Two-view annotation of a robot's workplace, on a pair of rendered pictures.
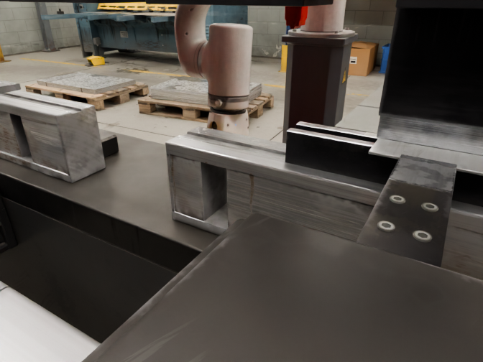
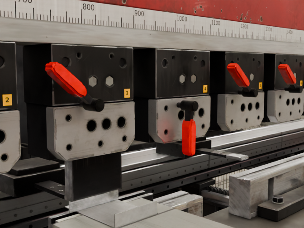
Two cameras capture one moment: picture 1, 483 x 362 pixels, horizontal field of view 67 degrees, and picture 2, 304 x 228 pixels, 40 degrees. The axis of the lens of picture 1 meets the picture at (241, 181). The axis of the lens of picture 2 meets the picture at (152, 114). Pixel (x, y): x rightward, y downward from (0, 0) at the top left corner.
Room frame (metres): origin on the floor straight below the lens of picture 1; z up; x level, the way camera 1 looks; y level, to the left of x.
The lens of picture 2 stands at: (0.52, -0.78, 1.23)
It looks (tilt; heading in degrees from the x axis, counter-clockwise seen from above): 6 degrees down; 105
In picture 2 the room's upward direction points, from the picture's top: straight up
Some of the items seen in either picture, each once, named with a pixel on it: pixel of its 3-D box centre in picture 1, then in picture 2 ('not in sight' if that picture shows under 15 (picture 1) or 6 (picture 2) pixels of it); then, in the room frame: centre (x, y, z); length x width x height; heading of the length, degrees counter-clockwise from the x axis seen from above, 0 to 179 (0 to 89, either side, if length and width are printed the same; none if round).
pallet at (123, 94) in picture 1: (88, 90); not in sight; (4.45, 1.85, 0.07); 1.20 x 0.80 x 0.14; 61
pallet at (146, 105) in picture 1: (208, 103); not in sight; (3.86, 0.36, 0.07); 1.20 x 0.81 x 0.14; 67
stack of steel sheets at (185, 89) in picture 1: (207, 90); not in sight; (3.86, 0.36, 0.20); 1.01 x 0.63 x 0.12; 67
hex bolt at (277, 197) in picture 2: not in sight; (277, 199); (0.56, 0.25, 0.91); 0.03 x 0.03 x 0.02
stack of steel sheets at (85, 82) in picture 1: (86, 82); not in sight; (4.45, 1.85, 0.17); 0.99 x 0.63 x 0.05; 61
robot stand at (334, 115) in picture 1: (307, 186); not in sight; (1.15, -0.23, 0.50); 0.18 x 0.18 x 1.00; 63
